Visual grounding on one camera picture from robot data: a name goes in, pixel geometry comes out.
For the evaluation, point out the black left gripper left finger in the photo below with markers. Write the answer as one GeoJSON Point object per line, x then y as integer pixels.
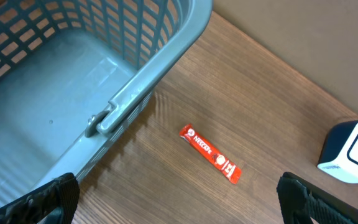
{"type": "Point", "coordinates": [54, 202]}

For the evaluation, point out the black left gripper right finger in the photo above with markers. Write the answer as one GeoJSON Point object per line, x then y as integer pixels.
{"type": "Point", "coordinates": [302, 202]}

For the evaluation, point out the red Nescafe coffee stick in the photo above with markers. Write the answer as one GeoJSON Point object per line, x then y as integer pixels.
{"type": "Point", "coordinates": [215, 157]}

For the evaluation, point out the white cube barcode scanner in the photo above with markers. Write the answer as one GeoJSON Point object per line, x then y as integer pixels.
{"type": "Point", "coordinates": [339, 155]}

